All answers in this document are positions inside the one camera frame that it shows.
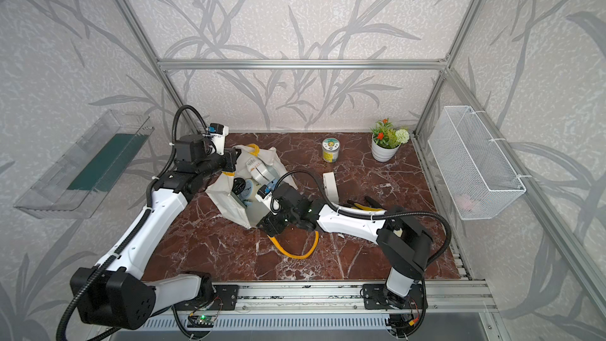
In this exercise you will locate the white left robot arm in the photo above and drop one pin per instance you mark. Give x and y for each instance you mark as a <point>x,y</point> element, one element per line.
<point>113,293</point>

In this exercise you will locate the white potted artificial plant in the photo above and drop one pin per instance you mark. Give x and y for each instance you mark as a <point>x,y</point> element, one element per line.
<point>386,140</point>

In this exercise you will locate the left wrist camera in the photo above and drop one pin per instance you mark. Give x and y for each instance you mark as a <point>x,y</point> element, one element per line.
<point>217,134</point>

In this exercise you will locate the grey square alarm clock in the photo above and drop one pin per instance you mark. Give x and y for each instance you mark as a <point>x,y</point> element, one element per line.
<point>260,172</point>

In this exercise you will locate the yellow black work glove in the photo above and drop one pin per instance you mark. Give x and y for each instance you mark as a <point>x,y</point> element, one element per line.
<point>370,205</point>

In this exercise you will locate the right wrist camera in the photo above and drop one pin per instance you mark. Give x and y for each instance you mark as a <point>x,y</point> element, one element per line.
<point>264,196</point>

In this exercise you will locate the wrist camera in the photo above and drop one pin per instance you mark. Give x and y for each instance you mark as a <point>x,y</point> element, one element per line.
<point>264,196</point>
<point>217,134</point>

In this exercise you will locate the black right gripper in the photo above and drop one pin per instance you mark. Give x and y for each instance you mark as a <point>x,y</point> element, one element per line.
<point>267,224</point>

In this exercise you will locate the white wire mesh basket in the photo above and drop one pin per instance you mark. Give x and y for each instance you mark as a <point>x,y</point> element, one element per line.
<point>480,179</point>

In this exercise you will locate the white canvas bag yellow handles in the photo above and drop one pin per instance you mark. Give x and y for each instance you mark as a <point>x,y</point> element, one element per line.
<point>246,214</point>

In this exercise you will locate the white rectangular alarm clock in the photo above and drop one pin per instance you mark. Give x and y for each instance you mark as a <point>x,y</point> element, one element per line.
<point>330,187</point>

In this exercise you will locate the clear plastic wall tray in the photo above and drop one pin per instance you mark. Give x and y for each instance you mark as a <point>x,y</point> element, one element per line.
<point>76,185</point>

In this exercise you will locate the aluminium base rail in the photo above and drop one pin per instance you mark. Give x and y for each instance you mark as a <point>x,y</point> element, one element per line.
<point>319,305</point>

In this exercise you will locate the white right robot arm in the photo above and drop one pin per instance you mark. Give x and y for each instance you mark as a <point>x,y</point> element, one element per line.
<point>410,240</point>

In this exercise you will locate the blue round alarm clock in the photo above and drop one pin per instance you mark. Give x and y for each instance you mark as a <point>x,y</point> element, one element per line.
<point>243,189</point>

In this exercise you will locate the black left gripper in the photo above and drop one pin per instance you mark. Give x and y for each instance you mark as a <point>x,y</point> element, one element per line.
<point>230,158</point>

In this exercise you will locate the aluminium cage frame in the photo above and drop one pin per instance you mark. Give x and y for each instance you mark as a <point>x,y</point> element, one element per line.
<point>584,269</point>

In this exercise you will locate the green circuit board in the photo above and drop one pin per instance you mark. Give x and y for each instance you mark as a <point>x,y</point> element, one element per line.
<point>199,321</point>

